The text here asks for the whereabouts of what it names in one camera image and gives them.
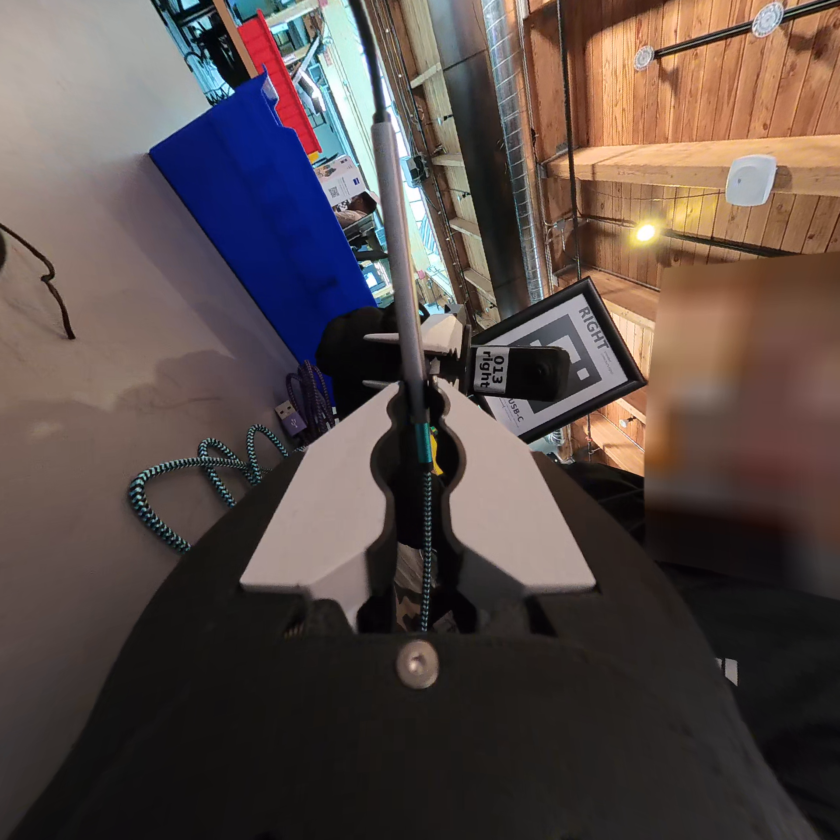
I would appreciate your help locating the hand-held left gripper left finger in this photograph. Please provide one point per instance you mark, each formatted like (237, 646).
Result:
(321, 525)

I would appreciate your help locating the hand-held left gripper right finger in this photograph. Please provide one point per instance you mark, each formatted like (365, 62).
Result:
(518, 525)

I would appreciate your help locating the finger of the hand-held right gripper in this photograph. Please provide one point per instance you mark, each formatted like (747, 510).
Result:
(443, 334)

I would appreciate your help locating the grey usb hub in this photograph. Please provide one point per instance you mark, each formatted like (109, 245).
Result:
(397, 229)

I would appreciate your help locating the blue bin with black divider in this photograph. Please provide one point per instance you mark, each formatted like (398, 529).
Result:
(262, 216)

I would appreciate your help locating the black twist tie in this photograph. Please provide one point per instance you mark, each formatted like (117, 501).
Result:
(62, 315)

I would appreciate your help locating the white printed card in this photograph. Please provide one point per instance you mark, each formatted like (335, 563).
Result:
(338, 184)

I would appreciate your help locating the ceiling spot lamp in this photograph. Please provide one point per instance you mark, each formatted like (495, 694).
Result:
(646, 232)

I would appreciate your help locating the white ceiling device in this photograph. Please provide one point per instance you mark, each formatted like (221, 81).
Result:
(751, 178)

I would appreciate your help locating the red plastic bin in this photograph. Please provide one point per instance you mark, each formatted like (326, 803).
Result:
(275, 72)

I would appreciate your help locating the silver ventilation duct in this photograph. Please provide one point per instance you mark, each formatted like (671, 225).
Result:
(518, 164)

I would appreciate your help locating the black track light rail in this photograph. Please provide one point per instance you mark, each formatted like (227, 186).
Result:
(768, 19)

